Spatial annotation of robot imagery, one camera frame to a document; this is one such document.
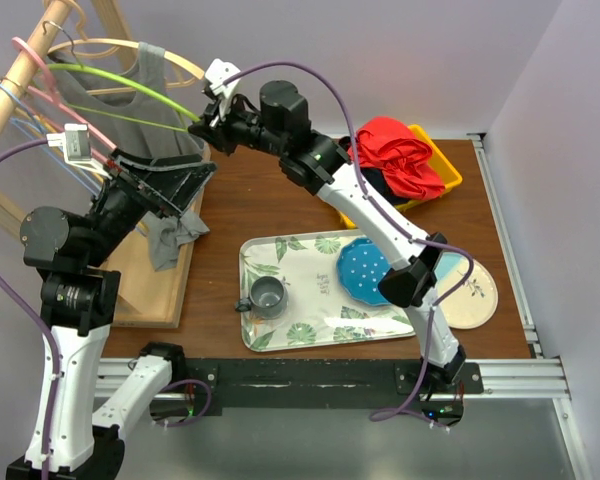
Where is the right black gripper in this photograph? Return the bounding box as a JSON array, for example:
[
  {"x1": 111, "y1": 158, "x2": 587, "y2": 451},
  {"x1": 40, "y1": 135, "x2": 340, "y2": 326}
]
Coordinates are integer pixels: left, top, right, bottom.
[{"x1": 188, "y1": 89, "x2": 286, "y2": 159}]

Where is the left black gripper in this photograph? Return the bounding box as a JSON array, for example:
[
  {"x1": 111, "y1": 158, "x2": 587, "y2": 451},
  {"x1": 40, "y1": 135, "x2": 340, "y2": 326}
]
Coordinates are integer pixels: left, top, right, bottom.
[{"x1": 84, "y1": 146, "x2": 217, "y2": 265}]

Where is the grey tank top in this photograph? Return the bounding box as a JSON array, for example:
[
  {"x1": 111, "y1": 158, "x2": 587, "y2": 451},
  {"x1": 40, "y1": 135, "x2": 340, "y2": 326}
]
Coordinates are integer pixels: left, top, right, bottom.
[{"x1": 51, "y1": 69, "x2": 210, "y2": 271}]

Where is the beige wooden hanger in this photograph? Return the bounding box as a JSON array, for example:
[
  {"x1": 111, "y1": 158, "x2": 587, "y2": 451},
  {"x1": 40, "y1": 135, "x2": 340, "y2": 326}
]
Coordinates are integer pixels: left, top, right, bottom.
[{"x1": 49, "y1": 1, "x2": 204, "y2": 90}]

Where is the green hanger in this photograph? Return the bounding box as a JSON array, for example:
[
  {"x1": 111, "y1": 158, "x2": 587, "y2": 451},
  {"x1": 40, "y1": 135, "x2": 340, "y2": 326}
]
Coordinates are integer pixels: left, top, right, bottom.
[{"x1": 47, "y1": 42, "x2": 199, "y2": 132}]

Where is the pink plastic hanger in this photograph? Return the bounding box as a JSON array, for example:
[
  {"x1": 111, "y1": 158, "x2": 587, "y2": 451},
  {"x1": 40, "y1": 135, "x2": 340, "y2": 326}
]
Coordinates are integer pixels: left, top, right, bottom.
[{"x1": 11, "y1": 37, "x2": 116, "y2": 151}]

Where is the yellow plastic hanger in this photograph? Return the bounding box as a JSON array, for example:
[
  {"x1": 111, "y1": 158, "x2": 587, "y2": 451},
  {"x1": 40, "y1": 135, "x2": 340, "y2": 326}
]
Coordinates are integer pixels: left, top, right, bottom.
[{"x1": 0, "y1": 74, "x2": 106, "y2": 241}]

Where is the dark navy maroon garment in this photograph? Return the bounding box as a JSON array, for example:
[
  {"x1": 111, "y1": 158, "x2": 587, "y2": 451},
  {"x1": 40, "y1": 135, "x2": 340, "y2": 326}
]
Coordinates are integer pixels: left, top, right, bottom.
[{"x1": 361, "y1": 168, "x2": 410, "y2": 206}]

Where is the red tank top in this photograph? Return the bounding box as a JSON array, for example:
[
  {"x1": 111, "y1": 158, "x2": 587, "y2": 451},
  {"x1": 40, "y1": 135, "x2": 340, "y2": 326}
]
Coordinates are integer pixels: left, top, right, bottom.
[{"x1": 347, "y1": 116, "x2": 447, "y2": 201}]

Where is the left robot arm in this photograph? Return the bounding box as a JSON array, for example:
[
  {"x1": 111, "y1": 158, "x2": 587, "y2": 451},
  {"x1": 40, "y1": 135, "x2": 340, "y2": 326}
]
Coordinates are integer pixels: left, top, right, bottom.
[{"x1": 6, "y1": 150, "x2": 217, "y2": 479}]

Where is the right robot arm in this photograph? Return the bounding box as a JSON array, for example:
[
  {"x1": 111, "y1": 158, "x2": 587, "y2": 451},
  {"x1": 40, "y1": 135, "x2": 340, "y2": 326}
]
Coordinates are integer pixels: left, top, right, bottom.
[{"x1": 189, "y1": 80, "x2": 466, "y2": 393}]

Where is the wooden clothes rack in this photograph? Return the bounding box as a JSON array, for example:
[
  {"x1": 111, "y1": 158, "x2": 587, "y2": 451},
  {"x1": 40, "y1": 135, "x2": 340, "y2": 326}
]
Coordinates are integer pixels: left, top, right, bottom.
[{"x1": 0, "y1": 1, "x2": 194, "y2": 328}]

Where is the grey mug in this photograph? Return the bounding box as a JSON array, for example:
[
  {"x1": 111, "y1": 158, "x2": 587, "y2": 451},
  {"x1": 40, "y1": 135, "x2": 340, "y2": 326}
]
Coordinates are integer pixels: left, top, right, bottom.
[{"x1": 234, "y1": 276, "x2": 289, "y2": 320}]

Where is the leaf pattern serving tray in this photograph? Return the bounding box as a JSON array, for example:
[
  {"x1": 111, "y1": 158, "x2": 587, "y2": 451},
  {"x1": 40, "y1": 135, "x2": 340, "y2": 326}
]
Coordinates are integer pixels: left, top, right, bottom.
[{"x1": 238, "y1": 230, "x2": 415, "y2": 353}]

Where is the blue dotted plate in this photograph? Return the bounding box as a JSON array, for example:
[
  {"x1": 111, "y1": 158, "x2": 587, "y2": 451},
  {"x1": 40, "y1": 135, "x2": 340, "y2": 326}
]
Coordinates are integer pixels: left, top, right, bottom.
[{"x1": 336, "y1": 237, "x2": 390, "y2": 307}]

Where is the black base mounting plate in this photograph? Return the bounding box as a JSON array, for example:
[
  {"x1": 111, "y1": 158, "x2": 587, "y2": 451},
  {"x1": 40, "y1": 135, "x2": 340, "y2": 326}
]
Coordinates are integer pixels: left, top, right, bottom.
[{"x1": 149, "y1": 358, "x2": 484, "y2": 421}]

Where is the yellow plastic bin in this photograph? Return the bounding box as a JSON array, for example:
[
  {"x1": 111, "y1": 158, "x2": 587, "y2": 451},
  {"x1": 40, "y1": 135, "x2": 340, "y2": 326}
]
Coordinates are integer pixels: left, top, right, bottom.
[{"x1": 337, "y1": 123, "x2": 464, "y2": 230}]

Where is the cream and blue plate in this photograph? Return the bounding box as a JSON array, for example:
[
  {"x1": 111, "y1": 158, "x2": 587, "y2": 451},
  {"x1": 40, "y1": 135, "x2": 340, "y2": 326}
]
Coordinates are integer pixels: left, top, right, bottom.
[{"x1": 435, "y1": 252, "x2": 498, "y2": 330}]

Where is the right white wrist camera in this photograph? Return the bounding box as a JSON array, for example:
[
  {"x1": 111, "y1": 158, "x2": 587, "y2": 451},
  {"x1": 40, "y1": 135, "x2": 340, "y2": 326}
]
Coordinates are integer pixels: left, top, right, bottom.
[{"x1": 203, "y1": 58, "x2": 241, "y2": 126}]

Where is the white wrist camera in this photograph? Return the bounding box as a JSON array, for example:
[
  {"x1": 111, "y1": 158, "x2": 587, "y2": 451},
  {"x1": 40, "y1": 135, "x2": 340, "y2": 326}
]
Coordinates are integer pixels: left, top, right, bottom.
[
  {"x1": 46, "y1": 123, "x2": 105, "y2": 175},
  {"x1": 203, "y1": 58, "x2": 241, "y2": 126}
]

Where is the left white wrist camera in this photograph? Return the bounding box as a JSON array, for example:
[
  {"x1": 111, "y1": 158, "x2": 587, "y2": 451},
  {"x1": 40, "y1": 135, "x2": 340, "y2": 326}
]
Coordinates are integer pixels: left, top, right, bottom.
[{"x1": 46, "y1": 123, "x2": 105, "y2": 175}]

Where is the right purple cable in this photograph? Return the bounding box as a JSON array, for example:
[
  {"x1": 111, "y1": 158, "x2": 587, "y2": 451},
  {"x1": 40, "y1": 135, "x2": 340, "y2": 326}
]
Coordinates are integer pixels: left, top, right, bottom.
[{"x1": 224, "y1": 61, "x2": 476, "y2": 426}]

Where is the aluminium frame rail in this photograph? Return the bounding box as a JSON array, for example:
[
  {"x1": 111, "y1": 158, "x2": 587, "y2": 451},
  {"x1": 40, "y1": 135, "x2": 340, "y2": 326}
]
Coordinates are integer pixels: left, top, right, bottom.
[{"x1": 105, "y1": 139, "x2": 593, "y2": 479}]

